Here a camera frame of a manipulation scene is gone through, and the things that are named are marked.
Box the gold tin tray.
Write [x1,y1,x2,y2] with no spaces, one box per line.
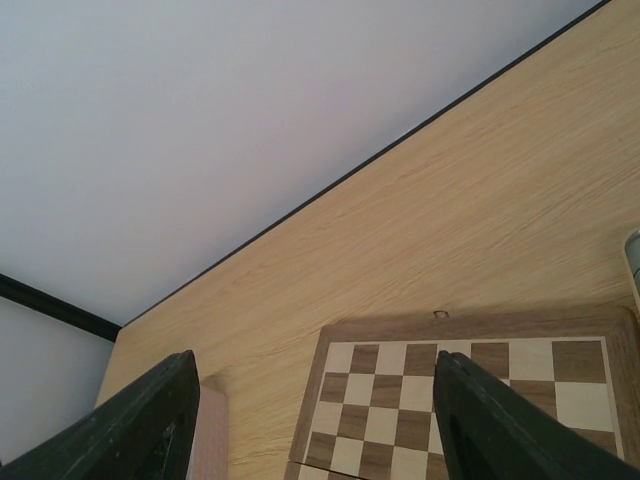
[623,229,640,308]

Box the wooden chess board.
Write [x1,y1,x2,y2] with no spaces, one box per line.
[285,307,639,479]

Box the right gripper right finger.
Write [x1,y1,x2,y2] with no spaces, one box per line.
[433,350,639,479]

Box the pink tin tray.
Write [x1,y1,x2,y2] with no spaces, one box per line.
[186,385,229,480]

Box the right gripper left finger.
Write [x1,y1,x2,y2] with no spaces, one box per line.
[1,350,200,479]

